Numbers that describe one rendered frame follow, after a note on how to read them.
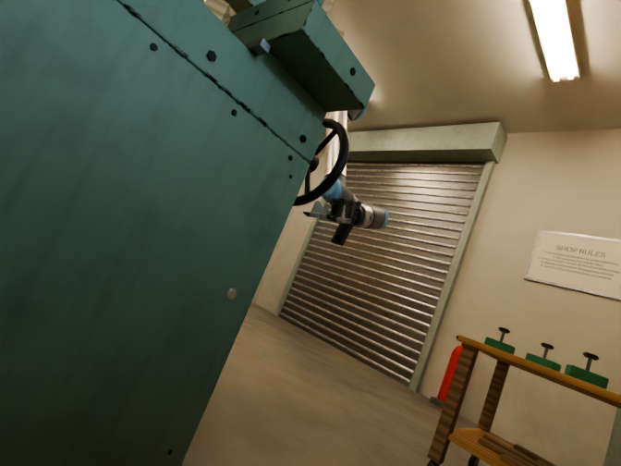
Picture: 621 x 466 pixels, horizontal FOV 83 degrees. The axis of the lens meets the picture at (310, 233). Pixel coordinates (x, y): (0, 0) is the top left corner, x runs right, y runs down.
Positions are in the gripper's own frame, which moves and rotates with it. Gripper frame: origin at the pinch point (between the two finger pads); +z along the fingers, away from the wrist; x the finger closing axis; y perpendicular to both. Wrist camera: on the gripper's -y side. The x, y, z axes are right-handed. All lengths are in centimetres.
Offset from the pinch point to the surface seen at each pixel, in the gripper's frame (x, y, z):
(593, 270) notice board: 51, -16, -260
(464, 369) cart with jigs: 37, -49, -52
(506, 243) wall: -14, -8, -268
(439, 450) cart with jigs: 38, -77, -42
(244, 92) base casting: 24, 22, 49
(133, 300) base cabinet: 24, -13, 64
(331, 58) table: 33, 31, 38
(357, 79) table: 33, 30, 30
